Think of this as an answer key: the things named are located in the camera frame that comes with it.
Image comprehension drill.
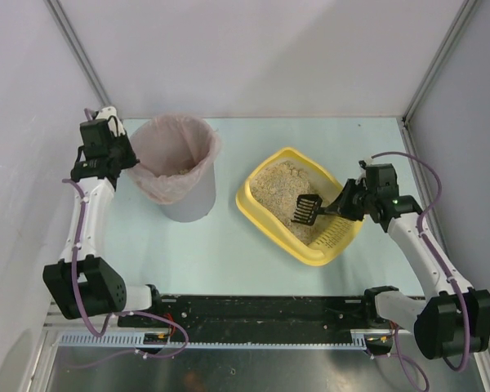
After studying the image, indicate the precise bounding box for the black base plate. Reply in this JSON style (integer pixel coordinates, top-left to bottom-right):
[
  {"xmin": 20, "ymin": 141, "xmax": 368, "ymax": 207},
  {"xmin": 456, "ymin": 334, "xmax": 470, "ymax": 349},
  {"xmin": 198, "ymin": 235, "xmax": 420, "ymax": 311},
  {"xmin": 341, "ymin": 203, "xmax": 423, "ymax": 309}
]
[{"xmin": 118, "ymin": 293, "xmax": 393, "ymax": 344}]

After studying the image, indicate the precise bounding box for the grey trash bin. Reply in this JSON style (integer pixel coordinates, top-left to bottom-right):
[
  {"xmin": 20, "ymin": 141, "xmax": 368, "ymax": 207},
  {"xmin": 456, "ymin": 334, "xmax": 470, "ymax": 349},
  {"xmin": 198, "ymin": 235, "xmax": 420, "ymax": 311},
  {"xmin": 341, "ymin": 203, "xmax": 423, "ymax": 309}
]
[{"xmin": 124, "ymin": 118, "xmax": 217, "ymax": 224}]

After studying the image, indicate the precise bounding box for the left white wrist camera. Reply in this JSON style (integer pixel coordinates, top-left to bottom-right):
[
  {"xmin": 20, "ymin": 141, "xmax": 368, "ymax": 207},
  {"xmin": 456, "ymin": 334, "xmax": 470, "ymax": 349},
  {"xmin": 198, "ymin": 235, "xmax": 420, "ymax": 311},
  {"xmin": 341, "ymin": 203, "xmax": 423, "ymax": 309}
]
[{"xmin": 88, "ymin": 106, "xmax": 127, "ymax": 137}]

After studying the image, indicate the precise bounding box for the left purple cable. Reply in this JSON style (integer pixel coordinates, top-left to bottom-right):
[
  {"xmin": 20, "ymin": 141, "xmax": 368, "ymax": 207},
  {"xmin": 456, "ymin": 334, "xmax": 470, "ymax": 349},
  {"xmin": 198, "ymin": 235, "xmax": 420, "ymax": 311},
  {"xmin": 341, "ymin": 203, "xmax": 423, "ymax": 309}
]
[{"xmin": 60, "ymin": 106, "xmax": 111, "ymax": 338}]

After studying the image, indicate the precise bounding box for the right aluminium frame post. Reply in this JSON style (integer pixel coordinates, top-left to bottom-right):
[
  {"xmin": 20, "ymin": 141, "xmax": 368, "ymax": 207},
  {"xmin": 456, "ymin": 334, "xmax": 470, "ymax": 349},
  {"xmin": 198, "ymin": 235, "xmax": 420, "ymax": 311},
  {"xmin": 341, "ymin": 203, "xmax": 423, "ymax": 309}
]
[{"xmin": 400, "ymin": 0, "xmax": 479, "ymax": 123}]

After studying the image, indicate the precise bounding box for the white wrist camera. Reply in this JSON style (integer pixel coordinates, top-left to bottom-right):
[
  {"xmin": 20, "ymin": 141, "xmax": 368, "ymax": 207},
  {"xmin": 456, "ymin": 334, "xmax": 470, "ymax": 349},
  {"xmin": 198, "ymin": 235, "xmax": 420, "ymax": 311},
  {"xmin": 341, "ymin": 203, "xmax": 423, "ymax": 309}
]
[
  {"xmin": 359, "ymin": 158, "xmax": 373, "ymax": 170},
  {"xmin": 88, "ymin": 106, "xmax": 127, "ymax": 137}
]

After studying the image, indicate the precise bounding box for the beige cat litter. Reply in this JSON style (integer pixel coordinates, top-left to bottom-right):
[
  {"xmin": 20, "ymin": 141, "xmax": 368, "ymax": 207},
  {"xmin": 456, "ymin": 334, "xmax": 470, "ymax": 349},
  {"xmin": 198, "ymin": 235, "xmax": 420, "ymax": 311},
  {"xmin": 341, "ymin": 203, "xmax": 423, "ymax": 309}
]
[{"xmin": 250, "ymin": 161, "xmax": 333, "ymax": 245}]

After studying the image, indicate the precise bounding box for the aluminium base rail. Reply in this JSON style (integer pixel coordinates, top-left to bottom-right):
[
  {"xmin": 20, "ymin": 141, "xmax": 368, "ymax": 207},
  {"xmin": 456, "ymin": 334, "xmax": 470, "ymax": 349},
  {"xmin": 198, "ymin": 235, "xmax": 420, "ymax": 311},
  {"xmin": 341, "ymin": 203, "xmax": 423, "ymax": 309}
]
[{"xmin": 43, "ymin": 312, "xmax": 68, "ymax": 331}]

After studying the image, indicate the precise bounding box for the aluminium frame post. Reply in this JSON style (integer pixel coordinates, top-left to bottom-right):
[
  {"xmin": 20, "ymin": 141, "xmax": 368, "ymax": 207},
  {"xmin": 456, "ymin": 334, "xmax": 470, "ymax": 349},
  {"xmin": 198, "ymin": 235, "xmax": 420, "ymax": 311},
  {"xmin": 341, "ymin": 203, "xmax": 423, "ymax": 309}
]
[
  {"xmin": 400, "ymin": 0, "xmax": 479, "ymax": 123},
  {"xmin": 43, "ymin": 0, "xmax": 113, "ymax": 109}
]

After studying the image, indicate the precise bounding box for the black slotted litter scoop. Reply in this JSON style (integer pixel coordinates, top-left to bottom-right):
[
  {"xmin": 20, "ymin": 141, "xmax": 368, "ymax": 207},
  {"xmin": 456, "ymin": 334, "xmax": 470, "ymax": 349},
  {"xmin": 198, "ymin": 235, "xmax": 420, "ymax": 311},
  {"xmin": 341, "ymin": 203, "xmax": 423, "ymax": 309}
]
[{"xmin": 291, "ymin": 194, "xmax": 340, "ymax": 226}]

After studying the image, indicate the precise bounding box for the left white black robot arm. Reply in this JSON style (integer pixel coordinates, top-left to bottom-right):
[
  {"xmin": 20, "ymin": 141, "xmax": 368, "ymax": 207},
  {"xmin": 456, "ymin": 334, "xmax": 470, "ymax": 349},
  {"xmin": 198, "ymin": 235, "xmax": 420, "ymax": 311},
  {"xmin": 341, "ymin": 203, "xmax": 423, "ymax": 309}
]
[{"xmin": 42, "ymin": 114, "xmax": 158, "ymax": 319}]

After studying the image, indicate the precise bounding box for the grey slotted cable duct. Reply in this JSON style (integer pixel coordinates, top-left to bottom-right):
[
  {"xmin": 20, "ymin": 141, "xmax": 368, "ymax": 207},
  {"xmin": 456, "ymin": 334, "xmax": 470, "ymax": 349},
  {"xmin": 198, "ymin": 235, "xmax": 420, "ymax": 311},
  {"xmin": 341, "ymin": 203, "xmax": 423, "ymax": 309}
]
[{"xmin": 56, "ymin": 329, "xmax": 390, "ymax": 350}]

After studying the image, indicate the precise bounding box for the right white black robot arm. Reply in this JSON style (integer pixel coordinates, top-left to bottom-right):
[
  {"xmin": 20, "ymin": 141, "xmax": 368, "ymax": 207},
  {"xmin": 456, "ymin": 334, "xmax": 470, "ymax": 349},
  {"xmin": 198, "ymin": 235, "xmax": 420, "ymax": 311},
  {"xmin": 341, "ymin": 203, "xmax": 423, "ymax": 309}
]
[{"xmin": 337, "ymin": 163, "xmax": 490, "ymax": 359}]

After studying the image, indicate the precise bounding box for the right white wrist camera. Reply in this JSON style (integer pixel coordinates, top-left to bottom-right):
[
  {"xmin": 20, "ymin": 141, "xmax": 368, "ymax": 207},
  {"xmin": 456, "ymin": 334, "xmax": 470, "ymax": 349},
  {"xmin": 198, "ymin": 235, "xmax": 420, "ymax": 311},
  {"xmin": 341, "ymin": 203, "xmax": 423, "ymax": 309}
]
[{"xmin": 359, "ymin": 158, "xmax": 373, "ymax": 170}]

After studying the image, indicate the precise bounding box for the yellow litter box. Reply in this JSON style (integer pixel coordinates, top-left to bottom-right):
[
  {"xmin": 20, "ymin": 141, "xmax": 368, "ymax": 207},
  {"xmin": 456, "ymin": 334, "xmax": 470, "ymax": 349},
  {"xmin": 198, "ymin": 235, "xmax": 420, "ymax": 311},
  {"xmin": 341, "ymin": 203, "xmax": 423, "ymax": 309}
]
[{"xmin": 235, "ymin": 147, "xmax": 363, "ymax": 267}]

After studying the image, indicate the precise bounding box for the pink plastic bin liner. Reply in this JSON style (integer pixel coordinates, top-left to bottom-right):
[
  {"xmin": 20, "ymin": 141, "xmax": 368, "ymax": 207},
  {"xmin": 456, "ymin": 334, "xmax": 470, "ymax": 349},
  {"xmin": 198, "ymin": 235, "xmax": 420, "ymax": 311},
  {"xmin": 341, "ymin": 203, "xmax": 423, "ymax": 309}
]
[{"xmin": 127, "ymin": 114, "xmax": 221, "ymax": 205}]

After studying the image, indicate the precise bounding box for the left aluminium frame post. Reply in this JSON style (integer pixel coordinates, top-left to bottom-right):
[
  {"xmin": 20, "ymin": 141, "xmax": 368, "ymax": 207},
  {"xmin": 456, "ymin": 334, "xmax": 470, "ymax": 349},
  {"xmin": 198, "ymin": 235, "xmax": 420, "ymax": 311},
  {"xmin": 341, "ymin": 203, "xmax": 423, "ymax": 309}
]
[{"xmin": 43, "ymin": 0, "xmax": 113, "ymax": 109}]

